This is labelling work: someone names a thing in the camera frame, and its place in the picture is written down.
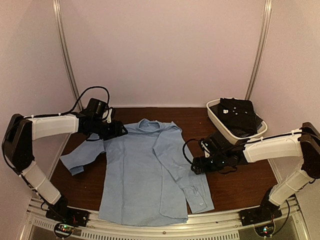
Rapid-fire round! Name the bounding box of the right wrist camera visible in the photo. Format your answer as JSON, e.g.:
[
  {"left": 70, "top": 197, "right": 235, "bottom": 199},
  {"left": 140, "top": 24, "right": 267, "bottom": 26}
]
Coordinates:
[{"left": 200, "top": 139, "right": 212, "bottom": 158}]

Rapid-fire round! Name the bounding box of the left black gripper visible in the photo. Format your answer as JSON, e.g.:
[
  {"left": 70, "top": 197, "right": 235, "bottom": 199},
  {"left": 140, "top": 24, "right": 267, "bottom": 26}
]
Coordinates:
[{"left": 91, "top": 118, "right": 128, "bottom": 142}]

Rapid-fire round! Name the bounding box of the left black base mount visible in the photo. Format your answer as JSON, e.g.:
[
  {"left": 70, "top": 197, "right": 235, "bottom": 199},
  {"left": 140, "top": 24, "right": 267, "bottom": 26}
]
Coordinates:
[{"left": 45, "top": 206, "right": 89, "bottom": 227}]

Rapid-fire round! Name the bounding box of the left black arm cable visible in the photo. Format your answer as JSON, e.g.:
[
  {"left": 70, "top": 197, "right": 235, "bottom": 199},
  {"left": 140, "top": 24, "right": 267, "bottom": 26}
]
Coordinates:
[{"left": 69, "top": 86, "right": 111, "bottom": 118}]

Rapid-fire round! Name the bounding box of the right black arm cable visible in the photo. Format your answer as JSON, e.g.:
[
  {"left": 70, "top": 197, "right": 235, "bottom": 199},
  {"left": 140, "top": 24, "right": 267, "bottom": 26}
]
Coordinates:
[{"left": 182, "top": 138, "right": 203, "bottom": 163}]

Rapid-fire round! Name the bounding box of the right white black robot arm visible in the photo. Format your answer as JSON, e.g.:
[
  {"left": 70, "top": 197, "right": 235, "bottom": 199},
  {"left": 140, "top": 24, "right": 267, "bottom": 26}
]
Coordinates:
[{"left": 189, "top": 122, "right": 320, "bottom": 221}]

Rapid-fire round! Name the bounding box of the left aluminium frame post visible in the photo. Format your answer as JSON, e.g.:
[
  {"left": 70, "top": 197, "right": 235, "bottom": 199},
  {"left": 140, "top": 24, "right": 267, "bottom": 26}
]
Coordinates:
[{"left": 52, "top": 0, "right": 80, "bottom": 100}]

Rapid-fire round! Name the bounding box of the light blue long sleeve shirt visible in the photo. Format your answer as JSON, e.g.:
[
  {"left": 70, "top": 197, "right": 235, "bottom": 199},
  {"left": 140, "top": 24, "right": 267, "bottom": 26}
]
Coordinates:
[{"left": 60, "top": 119, "right": 215, "bottom": 227}]

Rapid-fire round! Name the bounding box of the black folded shirt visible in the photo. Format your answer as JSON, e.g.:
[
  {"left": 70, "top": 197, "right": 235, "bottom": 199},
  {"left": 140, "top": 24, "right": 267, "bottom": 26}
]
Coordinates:
[{"left": 217, "top": 98, "right": 256, "bottom": 128}]

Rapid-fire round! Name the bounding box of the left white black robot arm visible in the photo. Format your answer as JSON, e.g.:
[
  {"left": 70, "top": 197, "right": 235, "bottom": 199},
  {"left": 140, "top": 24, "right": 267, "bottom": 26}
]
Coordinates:
[{"left": 1, "top": 98, "right": 128, "bottom": 222}]

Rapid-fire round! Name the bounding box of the front aluminium rail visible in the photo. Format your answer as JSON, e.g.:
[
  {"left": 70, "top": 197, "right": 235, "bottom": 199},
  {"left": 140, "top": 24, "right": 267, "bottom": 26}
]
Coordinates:
[{"left": 18, "top": 197, "right": 311, "bottom": 240}]

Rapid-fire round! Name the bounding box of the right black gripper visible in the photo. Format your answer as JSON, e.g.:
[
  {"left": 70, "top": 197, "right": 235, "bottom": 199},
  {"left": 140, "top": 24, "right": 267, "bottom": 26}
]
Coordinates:
[{"left": 191, "top": 153, "right": 228, "bottom": 175}]

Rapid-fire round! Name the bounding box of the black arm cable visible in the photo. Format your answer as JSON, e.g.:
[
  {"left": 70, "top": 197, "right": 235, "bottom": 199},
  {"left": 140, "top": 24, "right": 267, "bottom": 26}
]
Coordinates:
[
  {"left": 69, "top": 86, "right": 111, "bottom": 118},
  {"left": 182, "top": 138, "right": 203, "bottom": 163}
]

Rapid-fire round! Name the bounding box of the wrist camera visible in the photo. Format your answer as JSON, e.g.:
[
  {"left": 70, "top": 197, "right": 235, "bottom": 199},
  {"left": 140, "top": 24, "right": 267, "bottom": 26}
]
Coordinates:
[
  {"left": 200, "top": 139, "right": 212, "bottom": 158},
  {"left": 102, "top": 107, "right": 114, "bottom": 124}
]

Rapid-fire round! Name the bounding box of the right aluminium frame post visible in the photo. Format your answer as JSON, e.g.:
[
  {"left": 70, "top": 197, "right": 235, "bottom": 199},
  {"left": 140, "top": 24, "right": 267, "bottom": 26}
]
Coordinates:
[{"left": 245, "top": 0, "right": 273, "bottom": 100}]

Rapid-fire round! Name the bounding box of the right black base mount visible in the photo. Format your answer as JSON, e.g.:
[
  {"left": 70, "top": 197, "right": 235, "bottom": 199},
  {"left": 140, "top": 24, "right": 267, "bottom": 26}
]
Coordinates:
[{"left": 239, "top": 206, "right": 282, "bottom": 226}]

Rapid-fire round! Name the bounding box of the aluminium frame post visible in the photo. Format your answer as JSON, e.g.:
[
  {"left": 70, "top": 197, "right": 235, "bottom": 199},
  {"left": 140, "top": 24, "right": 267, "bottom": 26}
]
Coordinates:
[
  {"left": 52, "top": 0, "right": 80, "bottom": 100},
  {"left": 245, "top": 0, "right": 273, "bottom": 100}
]

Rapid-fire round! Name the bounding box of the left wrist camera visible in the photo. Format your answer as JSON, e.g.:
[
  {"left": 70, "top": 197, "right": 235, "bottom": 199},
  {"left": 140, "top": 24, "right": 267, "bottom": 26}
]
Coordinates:
[{"left": 102, "top": 107, "right": 114, "bottom": 124}]

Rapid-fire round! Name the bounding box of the white plastic basket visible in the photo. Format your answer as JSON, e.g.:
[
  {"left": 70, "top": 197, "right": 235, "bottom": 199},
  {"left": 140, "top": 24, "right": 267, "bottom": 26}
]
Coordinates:
[{"left": 206, "top": 98, "right": 268, "bottom": 144}]

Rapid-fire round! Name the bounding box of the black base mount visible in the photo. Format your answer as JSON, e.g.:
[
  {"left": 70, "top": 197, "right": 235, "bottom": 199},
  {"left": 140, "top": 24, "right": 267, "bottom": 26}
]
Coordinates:
[
  {"left": 239, "top": 206, "right": 282, "bottom": 226},
  {"left": 45, "top": 206, "right": 89, "bottom": 227}
]

